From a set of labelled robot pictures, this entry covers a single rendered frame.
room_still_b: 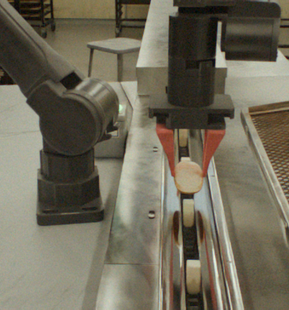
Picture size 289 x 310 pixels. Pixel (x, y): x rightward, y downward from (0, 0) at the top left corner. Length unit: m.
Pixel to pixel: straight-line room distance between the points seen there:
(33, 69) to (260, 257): 0.35
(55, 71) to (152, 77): 0.48
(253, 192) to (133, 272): 0.33
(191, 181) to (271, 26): 0.21
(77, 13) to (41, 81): 7.12
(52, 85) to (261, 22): 0.25
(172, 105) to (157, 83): 0.48
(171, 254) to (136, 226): 0.06
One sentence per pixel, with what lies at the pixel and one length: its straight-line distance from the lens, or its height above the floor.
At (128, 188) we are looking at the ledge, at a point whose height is 0.86.
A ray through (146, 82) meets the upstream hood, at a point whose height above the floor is 0.89.
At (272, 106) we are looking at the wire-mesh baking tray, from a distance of 1.00.
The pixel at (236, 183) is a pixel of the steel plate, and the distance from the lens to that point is 0.90.
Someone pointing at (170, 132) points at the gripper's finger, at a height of 0.95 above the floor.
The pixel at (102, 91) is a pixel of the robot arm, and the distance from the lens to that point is 0.78.
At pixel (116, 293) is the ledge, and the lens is 0.57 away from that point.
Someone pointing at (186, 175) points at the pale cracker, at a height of 0.88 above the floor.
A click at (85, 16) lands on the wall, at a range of 7.86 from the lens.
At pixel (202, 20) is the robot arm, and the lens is 0.69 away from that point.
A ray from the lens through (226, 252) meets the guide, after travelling 0.64.
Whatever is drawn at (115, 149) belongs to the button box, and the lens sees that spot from 0.98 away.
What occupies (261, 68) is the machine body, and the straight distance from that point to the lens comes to 1.68.
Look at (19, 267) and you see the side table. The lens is 0.70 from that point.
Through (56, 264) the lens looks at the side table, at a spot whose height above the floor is 0.82.
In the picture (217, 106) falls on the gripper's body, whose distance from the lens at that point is 0.72.
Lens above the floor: 1.18
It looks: 20 degrees down
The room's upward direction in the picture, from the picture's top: straight up
